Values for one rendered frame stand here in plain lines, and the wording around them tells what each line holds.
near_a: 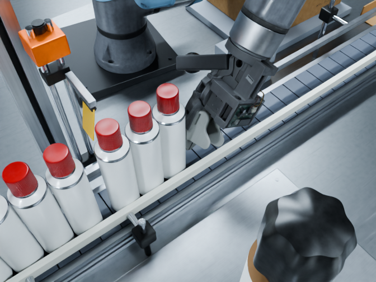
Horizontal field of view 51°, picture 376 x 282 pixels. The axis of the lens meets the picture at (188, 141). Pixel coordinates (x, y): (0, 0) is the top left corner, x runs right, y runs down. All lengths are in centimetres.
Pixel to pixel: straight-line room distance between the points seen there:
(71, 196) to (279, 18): 37
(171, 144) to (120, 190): 11
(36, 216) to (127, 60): 48
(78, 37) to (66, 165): 60
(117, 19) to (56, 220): 46
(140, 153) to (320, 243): 32
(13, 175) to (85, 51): 57
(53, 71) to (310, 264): 38
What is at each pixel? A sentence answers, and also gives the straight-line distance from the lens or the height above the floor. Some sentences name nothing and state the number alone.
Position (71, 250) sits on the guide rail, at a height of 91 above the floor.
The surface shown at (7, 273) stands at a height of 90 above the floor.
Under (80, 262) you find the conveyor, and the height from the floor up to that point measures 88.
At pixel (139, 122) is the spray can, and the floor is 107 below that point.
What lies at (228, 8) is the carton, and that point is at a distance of 111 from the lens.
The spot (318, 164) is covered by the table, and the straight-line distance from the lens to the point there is 84.
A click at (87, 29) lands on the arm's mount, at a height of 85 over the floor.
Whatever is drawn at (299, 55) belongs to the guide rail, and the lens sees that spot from 85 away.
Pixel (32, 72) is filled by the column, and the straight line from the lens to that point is 59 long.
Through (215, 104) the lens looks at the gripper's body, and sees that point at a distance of 62.
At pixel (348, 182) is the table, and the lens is 83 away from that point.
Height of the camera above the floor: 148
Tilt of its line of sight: 52 degrees down
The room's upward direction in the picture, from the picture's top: straight up
